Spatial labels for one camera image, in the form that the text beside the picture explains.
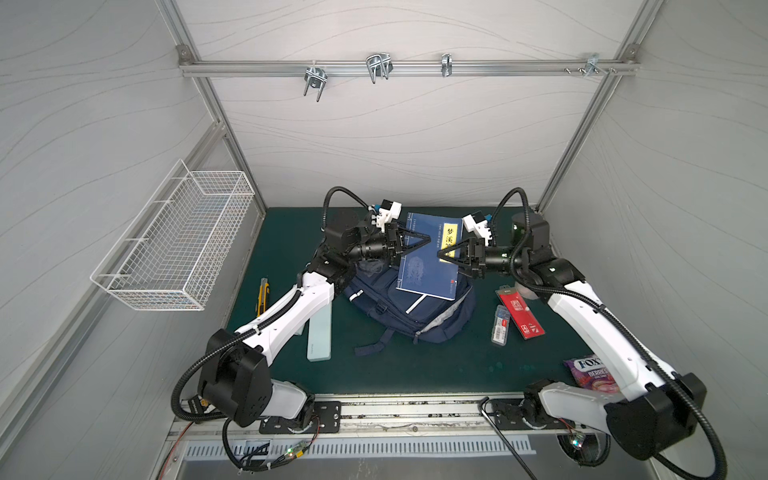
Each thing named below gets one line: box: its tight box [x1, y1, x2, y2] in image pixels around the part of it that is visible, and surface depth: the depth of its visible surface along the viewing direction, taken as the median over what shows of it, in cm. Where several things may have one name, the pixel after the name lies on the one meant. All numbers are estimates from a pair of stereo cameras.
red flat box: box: [495, 285, 546, 340], surface depth 92 cm
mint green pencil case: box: [307, 301, 333, 362], surface depth 86 cm
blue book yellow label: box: [396, 212, 464, 301], surface depth 65 cm
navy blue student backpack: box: [344, 264, 477, 356], surface depth 89 cm
